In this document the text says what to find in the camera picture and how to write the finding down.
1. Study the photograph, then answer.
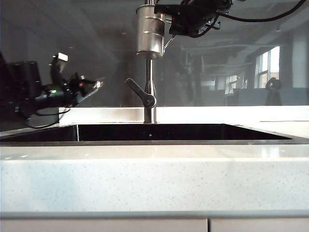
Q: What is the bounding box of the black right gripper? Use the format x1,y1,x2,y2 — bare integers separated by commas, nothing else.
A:
154,0,233,39

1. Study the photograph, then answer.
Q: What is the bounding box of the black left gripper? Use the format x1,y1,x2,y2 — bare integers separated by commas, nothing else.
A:
34,73,105,110

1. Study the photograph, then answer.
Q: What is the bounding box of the stainless steel ribbed mug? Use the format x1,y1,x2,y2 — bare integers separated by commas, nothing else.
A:
135,4,177,59

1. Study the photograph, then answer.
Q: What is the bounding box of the brushed steel faucet lever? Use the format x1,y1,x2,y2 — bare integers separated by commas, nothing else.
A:
125,78,157,109

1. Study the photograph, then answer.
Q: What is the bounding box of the brushed steel faucet column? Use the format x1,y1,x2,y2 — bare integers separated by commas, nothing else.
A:
143,0,158,124

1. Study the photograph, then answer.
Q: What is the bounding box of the black sink basin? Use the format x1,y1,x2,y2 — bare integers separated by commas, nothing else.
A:
0,123,309,146

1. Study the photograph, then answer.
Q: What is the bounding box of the wide grey cabinet door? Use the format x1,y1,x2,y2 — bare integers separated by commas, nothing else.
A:
0,218,209,232

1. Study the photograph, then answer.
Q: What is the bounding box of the narrow grey cabinet door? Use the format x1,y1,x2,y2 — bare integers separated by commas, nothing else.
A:
210,218,309,232

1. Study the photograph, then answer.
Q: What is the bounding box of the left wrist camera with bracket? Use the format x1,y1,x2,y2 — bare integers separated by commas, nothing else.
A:
49,52,69,83

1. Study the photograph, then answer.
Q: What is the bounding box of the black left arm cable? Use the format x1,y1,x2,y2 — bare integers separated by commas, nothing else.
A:
14,105,71,128

